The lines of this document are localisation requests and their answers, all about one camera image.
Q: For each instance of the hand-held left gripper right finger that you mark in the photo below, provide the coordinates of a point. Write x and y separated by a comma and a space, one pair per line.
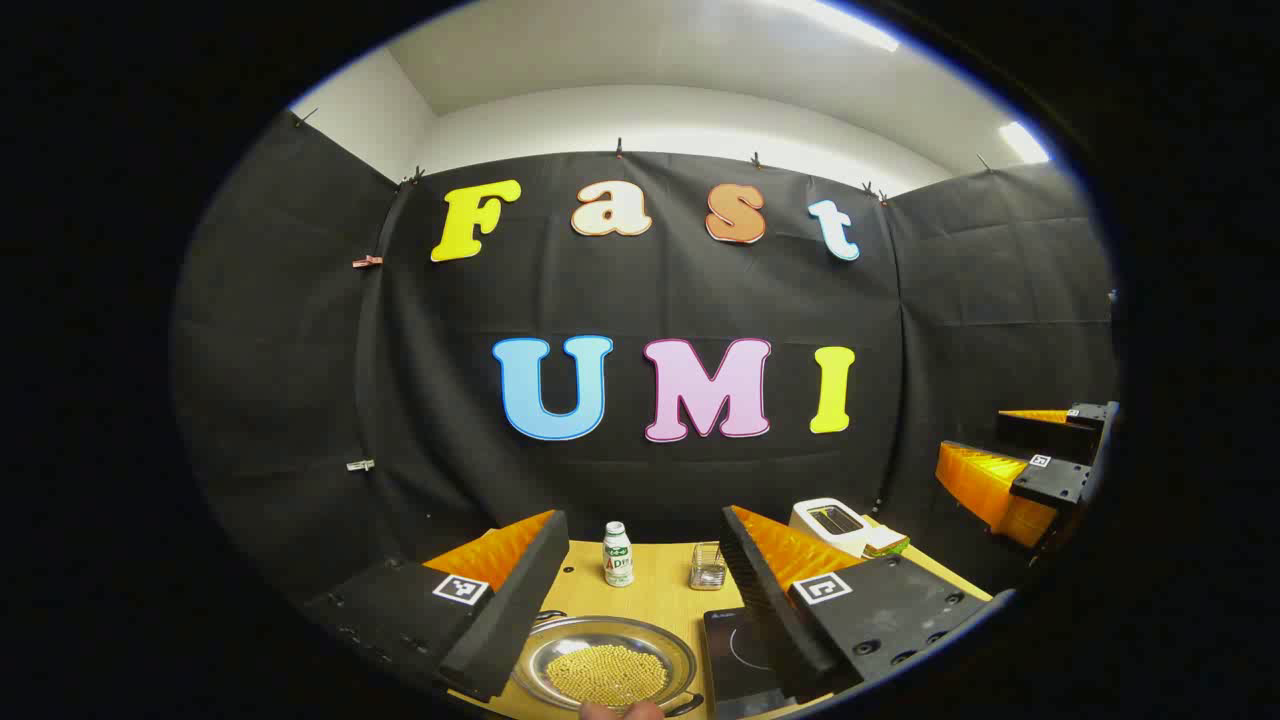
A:
770, 610

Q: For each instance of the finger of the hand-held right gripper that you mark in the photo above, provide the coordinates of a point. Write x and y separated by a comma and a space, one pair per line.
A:
1050, 485
1050, 435

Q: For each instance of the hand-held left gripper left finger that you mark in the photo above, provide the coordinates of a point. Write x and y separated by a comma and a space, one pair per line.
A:
510, 610

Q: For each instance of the black induction cooktop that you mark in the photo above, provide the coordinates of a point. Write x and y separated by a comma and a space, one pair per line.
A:
735, 655

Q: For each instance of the stainless steel pot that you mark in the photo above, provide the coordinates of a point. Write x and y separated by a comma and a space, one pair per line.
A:
560, 645

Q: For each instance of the white toaster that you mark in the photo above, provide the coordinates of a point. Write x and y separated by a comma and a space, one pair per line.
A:
850, 543

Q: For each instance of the pile of yellow soybeans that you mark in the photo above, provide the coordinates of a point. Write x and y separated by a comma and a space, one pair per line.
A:
605, 675

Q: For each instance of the white milk bottle green label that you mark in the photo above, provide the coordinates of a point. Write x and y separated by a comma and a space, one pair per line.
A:
618, 560

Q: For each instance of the toy sandwich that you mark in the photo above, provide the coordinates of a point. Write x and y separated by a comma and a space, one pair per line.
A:
885, 543

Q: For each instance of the ceiling light panel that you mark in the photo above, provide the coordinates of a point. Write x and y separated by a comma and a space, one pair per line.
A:
1025, 142

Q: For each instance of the black backdrop cloth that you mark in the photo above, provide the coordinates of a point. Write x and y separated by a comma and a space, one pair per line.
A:
650, 290

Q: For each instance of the row of black backdrop clips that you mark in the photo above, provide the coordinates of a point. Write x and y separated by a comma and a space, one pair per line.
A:
619, 150

